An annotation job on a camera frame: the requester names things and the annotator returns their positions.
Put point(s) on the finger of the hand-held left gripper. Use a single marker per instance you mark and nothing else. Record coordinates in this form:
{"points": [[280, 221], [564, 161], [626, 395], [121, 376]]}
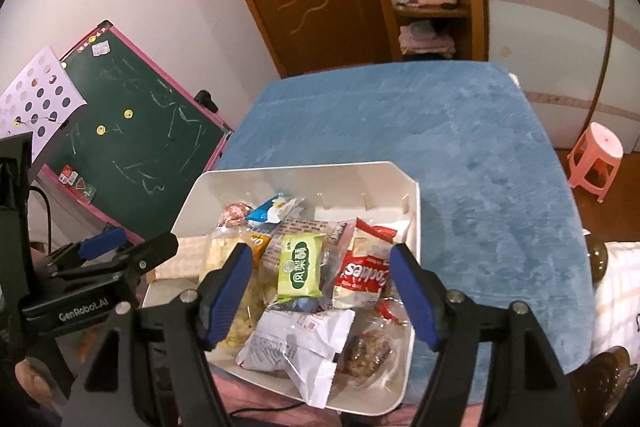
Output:
{"points": [[100, 242], [150, 253]]}

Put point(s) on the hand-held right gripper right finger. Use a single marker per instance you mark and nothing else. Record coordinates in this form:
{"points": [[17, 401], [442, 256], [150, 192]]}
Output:
{"points": [[415, 297]]}

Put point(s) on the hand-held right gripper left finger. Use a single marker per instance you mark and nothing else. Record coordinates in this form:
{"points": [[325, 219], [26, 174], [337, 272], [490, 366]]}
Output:
{"points": [[230, 297]]}

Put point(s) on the large clear puffed rice pack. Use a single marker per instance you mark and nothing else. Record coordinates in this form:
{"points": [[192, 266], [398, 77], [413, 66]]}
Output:
{"points": [[245, 324]]}

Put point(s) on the red white cookie packet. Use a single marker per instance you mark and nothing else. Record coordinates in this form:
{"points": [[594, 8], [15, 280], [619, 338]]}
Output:
{"points": [[360, 279]]}

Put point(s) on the white orange snack packet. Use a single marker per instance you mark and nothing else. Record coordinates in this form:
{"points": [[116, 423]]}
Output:
{"points": [[259, 244]]}

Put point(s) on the brown nut bar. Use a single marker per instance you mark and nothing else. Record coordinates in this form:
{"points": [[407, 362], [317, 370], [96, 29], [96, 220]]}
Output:
{"points": [[367, 349]]}

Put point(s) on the green snack packet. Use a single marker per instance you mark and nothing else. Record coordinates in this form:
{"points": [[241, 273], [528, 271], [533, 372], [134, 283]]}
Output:
{"points": [[300, 267]]}

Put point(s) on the white printed snack packet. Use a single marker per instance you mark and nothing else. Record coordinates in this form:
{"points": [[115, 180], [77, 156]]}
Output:
{"points": [[295, 342]]}

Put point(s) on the red white crinkled candy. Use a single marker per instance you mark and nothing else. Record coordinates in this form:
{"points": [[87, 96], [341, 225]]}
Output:
{"points": [[235, 214]]}

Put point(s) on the blue white snack packet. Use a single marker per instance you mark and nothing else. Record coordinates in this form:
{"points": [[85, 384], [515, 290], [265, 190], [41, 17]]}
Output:
{"points": [[272, 209]]}

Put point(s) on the clear printed cake pack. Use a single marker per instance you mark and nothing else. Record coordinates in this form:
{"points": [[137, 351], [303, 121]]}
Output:
{"points": [[300, 227]]}

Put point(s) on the white plastic box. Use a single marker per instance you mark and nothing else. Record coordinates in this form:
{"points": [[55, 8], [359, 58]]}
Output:
{"points": [[310, 187]]}

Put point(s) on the blue fluffy blanket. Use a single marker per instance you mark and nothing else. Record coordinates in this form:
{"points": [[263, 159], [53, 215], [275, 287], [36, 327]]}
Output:
{"points": [[450, 157]]}

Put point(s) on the white perforated board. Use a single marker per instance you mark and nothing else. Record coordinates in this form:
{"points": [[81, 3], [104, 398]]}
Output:
{"points": [[40, 97]]}

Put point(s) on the dark brown round object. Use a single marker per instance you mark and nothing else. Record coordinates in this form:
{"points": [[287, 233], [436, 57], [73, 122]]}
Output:
{"points": [[597, 259]]}

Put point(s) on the checkered cloth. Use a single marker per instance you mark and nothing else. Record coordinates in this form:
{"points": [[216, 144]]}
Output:
{"points": [[620, 297]]}

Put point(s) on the brown glossy wooden piece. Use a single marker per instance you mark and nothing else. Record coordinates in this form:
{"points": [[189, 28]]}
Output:
{"points": [[605, 377]]}

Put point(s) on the pink plastic stool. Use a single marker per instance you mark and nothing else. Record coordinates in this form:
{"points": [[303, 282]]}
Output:
{"points": [[597, 157]]}

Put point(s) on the folded pink cloths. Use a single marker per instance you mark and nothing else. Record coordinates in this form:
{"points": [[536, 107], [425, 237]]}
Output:
{"points": [[425, 39]]}

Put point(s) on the green chalkboard pink frame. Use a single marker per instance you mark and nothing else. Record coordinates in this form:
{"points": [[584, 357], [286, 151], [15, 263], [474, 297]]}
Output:
{"points": [[140, 132]]}

